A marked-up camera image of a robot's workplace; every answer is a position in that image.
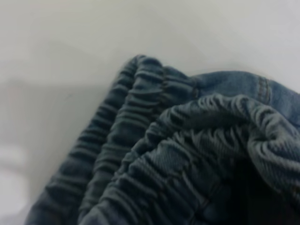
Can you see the blue denim children's jeans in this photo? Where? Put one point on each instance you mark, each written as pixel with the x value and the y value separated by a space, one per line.
pixel 164 140

